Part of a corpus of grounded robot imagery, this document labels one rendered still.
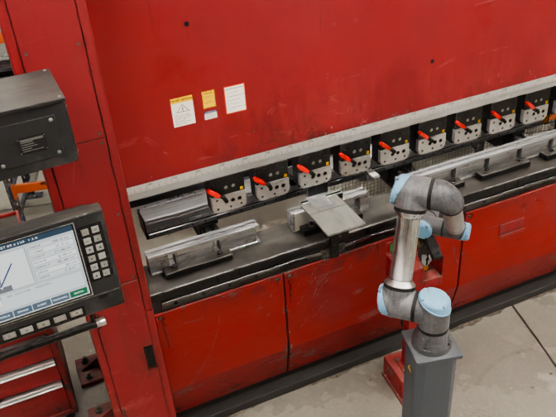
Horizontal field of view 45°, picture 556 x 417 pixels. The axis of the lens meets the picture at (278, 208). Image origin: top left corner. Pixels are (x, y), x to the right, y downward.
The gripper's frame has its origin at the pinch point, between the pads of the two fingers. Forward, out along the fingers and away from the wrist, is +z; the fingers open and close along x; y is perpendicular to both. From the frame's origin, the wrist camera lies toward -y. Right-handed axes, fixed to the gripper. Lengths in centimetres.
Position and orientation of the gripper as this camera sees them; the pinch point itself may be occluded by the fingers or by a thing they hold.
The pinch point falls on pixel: (425, 266)
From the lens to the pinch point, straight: 309.3
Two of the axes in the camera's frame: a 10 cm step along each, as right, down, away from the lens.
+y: -3.3, -5.7, 7.5
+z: 0.4, 7.9, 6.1
